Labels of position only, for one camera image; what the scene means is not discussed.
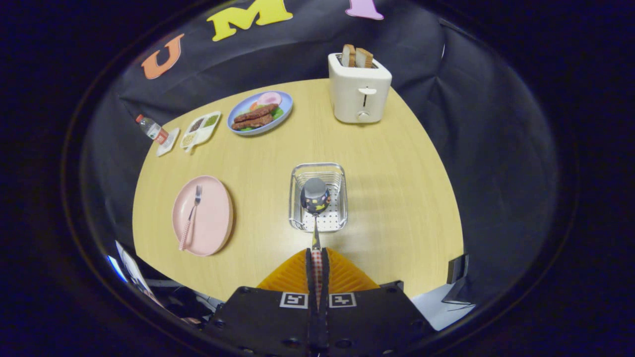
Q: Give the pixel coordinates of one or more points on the pink ham slice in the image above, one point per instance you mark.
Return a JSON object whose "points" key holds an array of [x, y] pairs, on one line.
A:
{"points": [[269, 98]]}

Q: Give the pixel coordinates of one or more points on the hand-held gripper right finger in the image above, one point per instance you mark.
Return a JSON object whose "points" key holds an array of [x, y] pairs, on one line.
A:
{"points": [[367, 322]]}

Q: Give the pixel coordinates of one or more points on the clear plastic water bottle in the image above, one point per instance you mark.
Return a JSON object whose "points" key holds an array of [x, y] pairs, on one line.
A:
{"points": [[151, 129]]}

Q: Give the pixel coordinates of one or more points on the white square coaster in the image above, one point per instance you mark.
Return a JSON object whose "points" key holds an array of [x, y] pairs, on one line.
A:
{"points": [[168, 144]]}

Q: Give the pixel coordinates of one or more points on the white paper sheet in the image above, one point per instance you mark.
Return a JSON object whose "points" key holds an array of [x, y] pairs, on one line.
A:
{"points": [[131, 270]]}

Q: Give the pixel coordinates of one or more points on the black table edge clamp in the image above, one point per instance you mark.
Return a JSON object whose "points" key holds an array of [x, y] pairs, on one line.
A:
{"points": [[456, 268]]}

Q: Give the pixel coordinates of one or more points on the white divided grain tray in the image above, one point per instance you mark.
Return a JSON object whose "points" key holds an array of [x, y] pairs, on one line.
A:
{"points": [[206, 135]]}

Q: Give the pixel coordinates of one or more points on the toasted bread slice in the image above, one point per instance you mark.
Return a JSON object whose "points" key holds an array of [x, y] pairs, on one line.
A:
{"points": [[348, 55], [364, 58]]}

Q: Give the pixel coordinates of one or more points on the blue food plate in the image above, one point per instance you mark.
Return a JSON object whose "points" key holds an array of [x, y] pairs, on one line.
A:
{"points": [[286, 101]]}

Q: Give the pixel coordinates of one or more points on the cream white toaster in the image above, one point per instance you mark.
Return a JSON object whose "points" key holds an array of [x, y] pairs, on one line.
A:
{"points": [[354, 99]]}

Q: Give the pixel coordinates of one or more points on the pink round plate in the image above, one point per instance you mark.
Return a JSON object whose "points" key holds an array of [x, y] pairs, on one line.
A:
{"points": [[213, 218]]}

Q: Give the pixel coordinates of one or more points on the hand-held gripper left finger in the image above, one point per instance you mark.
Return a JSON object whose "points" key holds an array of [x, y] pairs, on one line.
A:
{"points": [[268, 322]]}

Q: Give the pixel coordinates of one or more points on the black backdrop cloth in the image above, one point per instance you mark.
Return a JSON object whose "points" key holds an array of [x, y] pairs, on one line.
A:
{"points": [[446, 124]]}

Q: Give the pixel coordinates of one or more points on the brown meat strip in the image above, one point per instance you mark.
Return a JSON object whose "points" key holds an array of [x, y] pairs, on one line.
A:
{"points": [[253, 122], [257, 113]]}

